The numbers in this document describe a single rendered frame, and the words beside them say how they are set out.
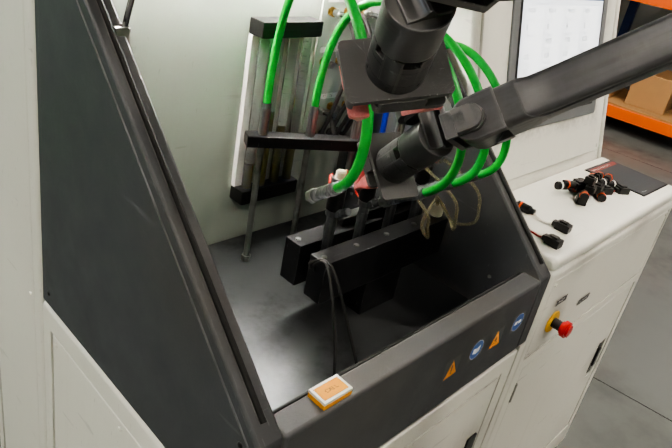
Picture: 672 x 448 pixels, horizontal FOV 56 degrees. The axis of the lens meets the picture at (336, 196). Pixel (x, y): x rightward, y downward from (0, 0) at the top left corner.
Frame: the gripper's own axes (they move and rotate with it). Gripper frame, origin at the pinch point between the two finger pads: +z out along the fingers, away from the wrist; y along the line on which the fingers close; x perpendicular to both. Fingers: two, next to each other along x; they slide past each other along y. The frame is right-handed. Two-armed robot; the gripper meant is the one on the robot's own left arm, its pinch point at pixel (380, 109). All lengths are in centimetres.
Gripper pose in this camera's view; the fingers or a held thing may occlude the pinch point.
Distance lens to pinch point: 67.8
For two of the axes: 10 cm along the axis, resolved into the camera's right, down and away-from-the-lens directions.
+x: 1.6, 9.5, -2.9
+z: -0.9, 3.0, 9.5
